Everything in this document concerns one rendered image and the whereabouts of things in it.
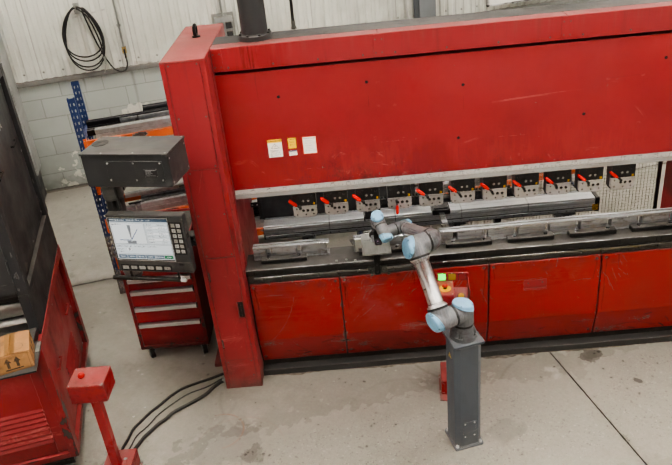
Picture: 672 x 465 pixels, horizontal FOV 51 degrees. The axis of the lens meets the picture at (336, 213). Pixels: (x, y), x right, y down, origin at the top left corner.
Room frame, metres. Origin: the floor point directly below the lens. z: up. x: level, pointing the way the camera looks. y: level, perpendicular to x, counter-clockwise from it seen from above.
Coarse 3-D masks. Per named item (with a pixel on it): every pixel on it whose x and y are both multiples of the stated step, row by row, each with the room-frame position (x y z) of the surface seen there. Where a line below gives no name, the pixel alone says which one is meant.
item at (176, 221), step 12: (108, 216) 3.44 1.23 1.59; (120, 216) 3.42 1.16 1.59; (132, 216) 3.41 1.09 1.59; (144, 216) 3.39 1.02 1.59; (156, 216) 3.37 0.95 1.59; (168, 216) 3.36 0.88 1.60; (180, 216) 3.34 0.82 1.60; (168, 228) 3.36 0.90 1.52; (180, 228) 3.34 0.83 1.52; (180, 240) 3.34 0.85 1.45; (180, 252) 3.35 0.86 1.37; (192, 252) 3.37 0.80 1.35; (120, 264) 3.44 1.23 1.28; (132, 264) 3.42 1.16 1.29; (144, 264) 3.40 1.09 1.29; (156, 264) 3.39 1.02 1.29; (168, 264) 3.37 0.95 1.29; (180, 264) 3.35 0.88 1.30; (192, 264) 3.34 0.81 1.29
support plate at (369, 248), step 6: (360, 234) 4.01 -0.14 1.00; (366, 234) 4.00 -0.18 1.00; (366, 246) 3.84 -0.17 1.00; (372, 246) 3.84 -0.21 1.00; (378, 246) 3.83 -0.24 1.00; (384, 246) 3.82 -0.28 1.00; (390, 246) 3.82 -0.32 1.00; (366, 252) 3.77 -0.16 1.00; (372, 252) 3.76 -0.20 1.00; (378, 252) 3.76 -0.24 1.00; (384, 252) 3.75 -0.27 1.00; (390, 252) 3.74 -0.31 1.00
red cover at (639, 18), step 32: (352, 32) 4.04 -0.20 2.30; (384, 32) 3.97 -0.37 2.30; (416, 32) 3.96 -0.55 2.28; (448, 32) 3.95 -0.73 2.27; (480, 32) 3.95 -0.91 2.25; (512, 32) 3.95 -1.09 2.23; (544, 32) 3.94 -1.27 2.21; (576, 32) 3.94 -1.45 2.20; (608, 32) 3.93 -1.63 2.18; (640, 32) 3.93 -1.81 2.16; (224, 64) 3.99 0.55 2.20; (256, 64) 3.98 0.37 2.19; (288, 64) 3.98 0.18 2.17
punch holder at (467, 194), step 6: (450, 180) 3.98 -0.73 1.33; (456, 180) 3.97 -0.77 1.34; (462, 180) 3.97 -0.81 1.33; (468, 180) 3.97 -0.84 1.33; (474, 180) 3.97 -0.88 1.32; (456, 186) 3.97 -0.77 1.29; (462, 186) 3.97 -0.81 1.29; (468, 186) 3.97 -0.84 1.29; (474, 186) 3.97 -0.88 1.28; (450, 192) 4.02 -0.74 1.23; (462, 192) 3.96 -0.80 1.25; (468, 192) 3.96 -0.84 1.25; (474, 192) 3.96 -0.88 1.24; (450, 198) 4.02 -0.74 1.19; (456, 198) 3.97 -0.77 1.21; (462, 198) 3.96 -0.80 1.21; (468, 198) 3.96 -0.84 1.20; (474, 198) 3.96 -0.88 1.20
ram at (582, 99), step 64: (320, 64) 4.02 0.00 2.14; (384, 64) 3.98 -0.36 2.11; (448, 64) 3.97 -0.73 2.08; (512, 64) 3.96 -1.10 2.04; (576, 64) 3.95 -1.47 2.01; (640, 64) 3.94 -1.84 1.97; (256, 128) 4.00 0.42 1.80; (320, 128) 3.99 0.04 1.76; (384, 128) 3.98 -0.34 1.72; (448, 128) 3.97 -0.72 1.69; (512, 128) 3.96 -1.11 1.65; (576, 128) 3.95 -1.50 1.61; (640, 128) 3.94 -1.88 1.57
